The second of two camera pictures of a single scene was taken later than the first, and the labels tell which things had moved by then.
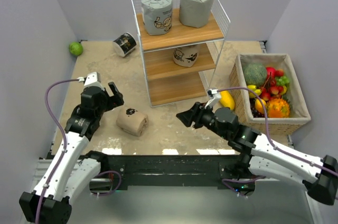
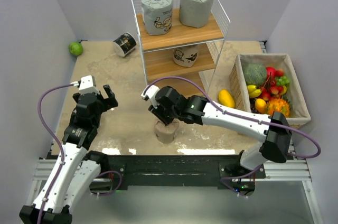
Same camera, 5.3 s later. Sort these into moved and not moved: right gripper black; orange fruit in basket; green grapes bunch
Moved: right gripper black
Not moved: orange fruit in basket; green grapes bunch
